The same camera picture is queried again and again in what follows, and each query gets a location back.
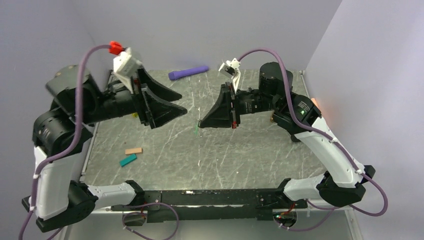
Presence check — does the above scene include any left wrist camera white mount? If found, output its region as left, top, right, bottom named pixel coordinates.
left=109, top=41, right=143, bottom=94

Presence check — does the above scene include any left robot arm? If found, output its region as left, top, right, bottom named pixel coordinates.
left=22, top=65, right=187, bottom=233

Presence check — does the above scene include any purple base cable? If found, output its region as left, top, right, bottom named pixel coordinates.
left=121, top=202, right=180, bottom=240
left=273, top=198, right=352, bottom=232

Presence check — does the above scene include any purple flashlight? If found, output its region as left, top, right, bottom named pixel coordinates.
left=168, top=65, right=209, bottom=81

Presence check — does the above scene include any orange pink object at wall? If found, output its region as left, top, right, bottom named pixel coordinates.
left=310, top=98, right=321, bottom=111

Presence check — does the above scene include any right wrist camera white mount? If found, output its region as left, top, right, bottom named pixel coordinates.
left=218, top=58, right=241, bottom=92

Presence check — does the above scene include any green key tag keyring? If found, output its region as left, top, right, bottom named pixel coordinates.
left=194, top=120, right=201, bottom=136

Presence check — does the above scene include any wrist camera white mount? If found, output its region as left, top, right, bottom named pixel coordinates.
left=109, top=41, right=143, bottom=94
left=218, top=58, right=241, bottom=92

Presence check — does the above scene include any tan wooden block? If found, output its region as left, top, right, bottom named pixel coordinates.
left=125, top=147, right=143, bottom=156

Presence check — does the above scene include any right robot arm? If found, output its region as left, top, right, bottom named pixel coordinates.
left=198, top=62, right=376, bottom=208

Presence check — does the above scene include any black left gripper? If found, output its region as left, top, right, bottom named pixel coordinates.
left=80, top=64, right=190, bottom=127

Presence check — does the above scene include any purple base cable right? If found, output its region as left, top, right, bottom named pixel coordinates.
left=273, top=198, right=352, bottom=232

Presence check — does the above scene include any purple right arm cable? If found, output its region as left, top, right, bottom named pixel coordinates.
left=237, top=48, right=389, bottom=218

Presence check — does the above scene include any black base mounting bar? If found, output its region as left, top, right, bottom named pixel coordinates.
left=110, top=188, right=309, bottom=223

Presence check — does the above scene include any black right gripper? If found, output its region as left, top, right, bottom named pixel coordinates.
left=200, top=81, right=279, bottom=128

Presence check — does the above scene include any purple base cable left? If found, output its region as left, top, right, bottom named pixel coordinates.
left=121, top=202, right=180, bottom=240

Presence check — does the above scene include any teal wooden block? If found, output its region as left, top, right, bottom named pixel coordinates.
left=119, top=153, right=137, bottom=167

